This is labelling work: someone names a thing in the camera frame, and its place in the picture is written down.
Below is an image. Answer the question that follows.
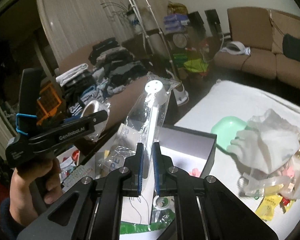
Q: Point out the black cushion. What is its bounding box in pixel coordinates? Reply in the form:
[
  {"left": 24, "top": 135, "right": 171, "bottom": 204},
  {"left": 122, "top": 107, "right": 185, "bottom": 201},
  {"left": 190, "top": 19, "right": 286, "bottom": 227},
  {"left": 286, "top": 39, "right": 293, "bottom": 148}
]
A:
[{"left": 282, "top": 34, "right": 300, "bottom": 62}]

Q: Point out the brown sofa right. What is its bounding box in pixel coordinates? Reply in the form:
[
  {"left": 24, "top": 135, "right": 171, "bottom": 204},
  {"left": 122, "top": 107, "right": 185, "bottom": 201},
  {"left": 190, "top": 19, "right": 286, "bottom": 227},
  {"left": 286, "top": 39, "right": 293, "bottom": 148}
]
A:
[{"left": 214, "top": 7, "right": 300, "bottom": 89}]

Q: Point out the person's bare left hand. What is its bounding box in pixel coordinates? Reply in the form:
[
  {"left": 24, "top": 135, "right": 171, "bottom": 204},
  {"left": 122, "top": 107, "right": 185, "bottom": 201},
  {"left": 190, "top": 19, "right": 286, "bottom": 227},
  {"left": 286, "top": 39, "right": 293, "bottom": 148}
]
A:
[{"left": 9, "top": 158, "right": 64, "bottom": 227}]

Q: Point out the mint green plastic tray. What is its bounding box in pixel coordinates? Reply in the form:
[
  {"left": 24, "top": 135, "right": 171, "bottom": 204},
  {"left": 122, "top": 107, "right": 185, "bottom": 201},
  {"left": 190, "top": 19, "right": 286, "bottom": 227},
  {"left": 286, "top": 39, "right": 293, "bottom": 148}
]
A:
[{"left": 211, "top": 116, "right": 247, "bottom": 154}]

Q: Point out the clear tape roll in bag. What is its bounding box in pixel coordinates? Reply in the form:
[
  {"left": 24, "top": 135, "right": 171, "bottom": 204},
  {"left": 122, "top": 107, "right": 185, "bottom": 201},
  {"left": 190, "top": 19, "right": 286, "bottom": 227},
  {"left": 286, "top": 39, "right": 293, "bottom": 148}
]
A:
[{"left": 80, "top": 100, "right": 110, "bottom": 142}]

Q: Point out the white striped table mat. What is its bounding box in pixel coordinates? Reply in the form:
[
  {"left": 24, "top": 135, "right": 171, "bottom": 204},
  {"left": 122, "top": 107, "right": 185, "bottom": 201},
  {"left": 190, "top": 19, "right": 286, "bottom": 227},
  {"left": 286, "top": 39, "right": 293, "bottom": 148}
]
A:
[{"left": 177, "top": 81, "right": 300, "bottom": 239}]

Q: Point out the white disposable gloves pile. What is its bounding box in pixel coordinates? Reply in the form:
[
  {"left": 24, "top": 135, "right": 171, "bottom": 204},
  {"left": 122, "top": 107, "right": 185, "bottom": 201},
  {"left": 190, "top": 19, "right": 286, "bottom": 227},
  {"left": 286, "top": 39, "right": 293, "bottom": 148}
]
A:
[{"left": 226, "top": 109, "right": 300, "bottom": 174}]

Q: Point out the white TPE gloves box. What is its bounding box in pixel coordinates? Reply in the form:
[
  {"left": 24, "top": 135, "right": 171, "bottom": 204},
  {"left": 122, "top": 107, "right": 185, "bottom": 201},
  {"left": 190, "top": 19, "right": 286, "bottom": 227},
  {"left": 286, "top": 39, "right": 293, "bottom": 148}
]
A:
[{"left": 98, "top": 124, "right": 154, "bottom": 225}]

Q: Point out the yellow green bag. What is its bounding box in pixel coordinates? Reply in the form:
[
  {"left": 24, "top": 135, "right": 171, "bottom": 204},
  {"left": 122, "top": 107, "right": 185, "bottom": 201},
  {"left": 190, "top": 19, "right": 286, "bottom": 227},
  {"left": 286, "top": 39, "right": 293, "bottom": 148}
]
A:
[{"left": 184, "top": 59, "right": 209, "bottom": 73}]

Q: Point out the white rod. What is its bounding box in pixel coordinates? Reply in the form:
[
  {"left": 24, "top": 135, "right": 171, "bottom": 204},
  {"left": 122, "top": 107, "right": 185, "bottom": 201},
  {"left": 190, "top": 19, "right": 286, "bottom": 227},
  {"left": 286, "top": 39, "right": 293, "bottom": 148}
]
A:
[{"left": 115, "top": 71, "right": 180, "bottom": 225}]

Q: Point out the pile of folded clothes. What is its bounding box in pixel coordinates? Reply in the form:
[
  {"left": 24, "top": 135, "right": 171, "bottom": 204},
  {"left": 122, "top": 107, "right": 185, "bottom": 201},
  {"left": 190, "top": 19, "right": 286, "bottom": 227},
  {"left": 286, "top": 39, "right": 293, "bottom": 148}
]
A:
[{"left": 56, "top": 37, "right": 147, "bottom": 117}]

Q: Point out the yellow citric acid sachet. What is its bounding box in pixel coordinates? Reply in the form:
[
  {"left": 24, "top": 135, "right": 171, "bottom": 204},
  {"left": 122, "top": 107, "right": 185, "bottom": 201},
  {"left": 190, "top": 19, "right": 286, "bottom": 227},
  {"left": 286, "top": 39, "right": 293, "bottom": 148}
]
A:
[{"left": 255, "top": 194, "right": 283, "bottom": 221}]

